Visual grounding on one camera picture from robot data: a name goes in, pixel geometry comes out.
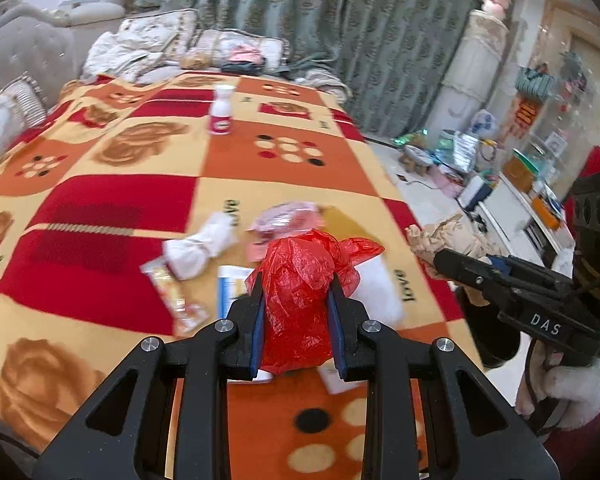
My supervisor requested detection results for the white tissue pack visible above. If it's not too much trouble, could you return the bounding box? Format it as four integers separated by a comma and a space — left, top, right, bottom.
351, 255, 403, 330

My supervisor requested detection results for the grey tufted headboard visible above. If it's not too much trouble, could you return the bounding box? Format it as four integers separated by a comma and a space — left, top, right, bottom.
0, 2, 124, 108

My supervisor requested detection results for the beige embroidered pillow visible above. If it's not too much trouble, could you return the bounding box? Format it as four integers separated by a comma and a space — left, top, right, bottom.
80, 9, 200, 82

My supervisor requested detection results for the orange snack wrapper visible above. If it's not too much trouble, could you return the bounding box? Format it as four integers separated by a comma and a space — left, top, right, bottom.
140, 257, 209, 338

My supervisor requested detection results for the red plastic bag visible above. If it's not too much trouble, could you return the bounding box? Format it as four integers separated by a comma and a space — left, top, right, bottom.
246, 230, 384, 375

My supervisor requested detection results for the striped bolster pillow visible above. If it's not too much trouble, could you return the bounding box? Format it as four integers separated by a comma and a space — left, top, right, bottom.
0, 74, 47, 162

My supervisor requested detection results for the pink plastic packet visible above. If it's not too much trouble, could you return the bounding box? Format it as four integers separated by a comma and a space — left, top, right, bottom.
246, 202, 325, 262

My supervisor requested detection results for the yellow sponge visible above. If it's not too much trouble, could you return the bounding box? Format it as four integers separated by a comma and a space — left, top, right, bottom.
320, 205, 376, 242

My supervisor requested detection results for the white bottle pink label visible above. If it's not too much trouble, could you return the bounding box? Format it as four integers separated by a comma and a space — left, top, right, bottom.
209, 84, 235, 136

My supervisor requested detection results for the small wooden stool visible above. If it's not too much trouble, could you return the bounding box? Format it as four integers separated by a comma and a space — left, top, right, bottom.
399, 145, 434, 176

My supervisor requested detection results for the green patterned curtain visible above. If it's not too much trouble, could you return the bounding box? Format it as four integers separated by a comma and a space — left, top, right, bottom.
123, 0, 479, 138

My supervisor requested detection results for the white tissue wad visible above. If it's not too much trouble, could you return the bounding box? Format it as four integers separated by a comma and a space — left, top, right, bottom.
162, 212, 237, 281

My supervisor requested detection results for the patterned fleece blanket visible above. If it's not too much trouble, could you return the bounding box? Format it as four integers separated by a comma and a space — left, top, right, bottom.
0, 72, 477, 466

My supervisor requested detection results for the white blue yellow box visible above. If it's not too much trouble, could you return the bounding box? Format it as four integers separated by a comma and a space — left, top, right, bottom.
216, 266, 273, 384

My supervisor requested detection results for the beige paper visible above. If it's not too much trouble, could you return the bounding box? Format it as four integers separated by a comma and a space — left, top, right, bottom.
405, 214, 507, 307

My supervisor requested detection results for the white pillow with clothes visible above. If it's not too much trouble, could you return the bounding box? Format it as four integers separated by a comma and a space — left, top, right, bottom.
180, 28, 290, 75

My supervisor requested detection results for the white low cabinet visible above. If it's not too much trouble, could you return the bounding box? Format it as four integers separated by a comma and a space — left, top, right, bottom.
475, 172, 574, 268

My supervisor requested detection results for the right hand white glove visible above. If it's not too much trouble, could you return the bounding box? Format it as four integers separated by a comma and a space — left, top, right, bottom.
526, 342, 600, 431

